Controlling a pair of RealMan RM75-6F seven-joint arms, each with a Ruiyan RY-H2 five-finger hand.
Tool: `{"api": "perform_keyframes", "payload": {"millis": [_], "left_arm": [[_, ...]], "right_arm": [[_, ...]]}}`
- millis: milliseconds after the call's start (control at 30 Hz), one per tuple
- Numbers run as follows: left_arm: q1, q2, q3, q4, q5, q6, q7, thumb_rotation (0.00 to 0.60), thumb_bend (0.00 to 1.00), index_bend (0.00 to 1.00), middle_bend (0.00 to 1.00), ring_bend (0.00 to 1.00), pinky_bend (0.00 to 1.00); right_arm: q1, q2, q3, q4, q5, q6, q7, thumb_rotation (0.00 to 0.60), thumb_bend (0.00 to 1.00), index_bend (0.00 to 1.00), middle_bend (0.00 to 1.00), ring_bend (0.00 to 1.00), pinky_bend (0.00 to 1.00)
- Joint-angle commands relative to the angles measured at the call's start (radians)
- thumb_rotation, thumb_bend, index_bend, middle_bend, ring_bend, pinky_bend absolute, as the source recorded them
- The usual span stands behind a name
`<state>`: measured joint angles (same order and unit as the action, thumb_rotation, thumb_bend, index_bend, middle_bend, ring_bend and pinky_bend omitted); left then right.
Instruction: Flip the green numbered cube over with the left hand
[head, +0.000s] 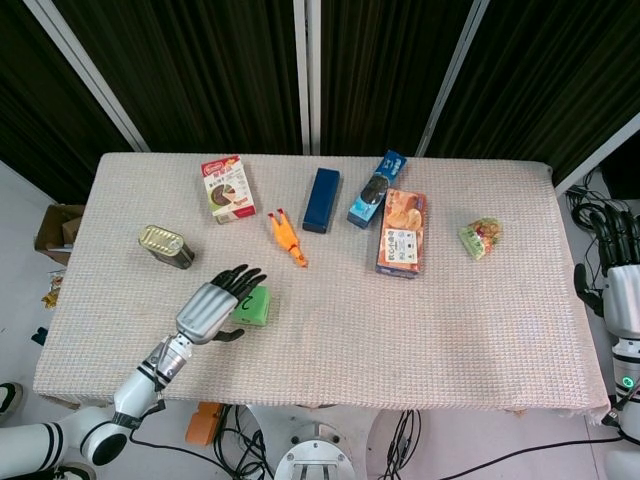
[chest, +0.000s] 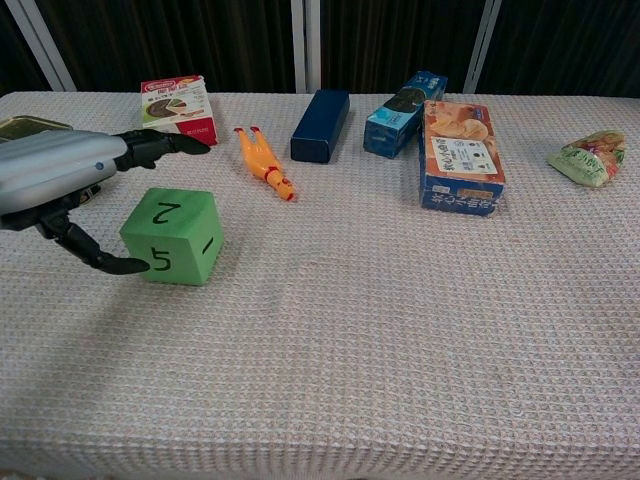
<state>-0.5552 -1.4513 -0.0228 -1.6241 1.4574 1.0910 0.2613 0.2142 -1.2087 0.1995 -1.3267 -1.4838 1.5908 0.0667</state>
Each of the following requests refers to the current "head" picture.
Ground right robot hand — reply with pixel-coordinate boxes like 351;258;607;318
573;199;640;342

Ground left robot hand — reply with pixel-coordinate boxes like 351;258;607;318
174;264;269;347

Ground green numbered foam block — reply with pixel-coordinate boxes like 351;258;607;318
232;285;272;329

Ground dark rectangular tin can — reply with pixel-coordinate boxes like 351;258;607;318
137;224;196;271

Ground yellow rubber chicken toy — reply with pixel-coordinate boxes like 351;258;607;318
266;209;310;271

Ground orange plastic object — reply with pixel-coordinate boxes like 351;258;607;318
184;401;225;447

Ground red and white food box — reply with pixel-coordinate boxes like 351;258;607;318
200;154;258;225

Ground beige waffle-weave tablecloth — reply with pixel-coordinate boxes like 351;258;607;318
32;152;612;426

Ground green snack packet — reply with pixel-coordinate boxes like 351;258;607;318
458;216;504;261

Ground yellow floor scraps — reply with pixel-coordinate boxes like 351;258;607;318
41;269;67;310

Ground plain dark blue box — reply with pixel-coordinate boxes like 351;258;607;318
302;167;342;235

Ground brown cardboard box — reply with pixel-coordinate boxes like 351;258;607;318
33;203;86;267

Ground white robot torso base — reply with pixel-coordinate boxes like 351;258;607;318
244;403;389;480

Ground blue sandwich cookie box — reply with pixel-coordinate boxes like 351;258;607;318
346;149;408;230

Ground black and white shoe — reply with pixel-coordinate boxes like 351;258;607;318
53;461;97;480
0;381;24;416

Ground orange cracker box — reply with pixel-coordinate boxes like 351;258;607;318
375;188;429;280

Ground dark folding screen panel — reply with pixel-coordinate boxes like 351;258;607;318
0;0;150;205
417;0;640;194
24;0;312;156
310;0;494;157

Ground black cable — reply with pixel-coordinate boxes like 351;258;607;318
385;408;424;480
564;167;609;241
438;433;624;480
128;402;275;480

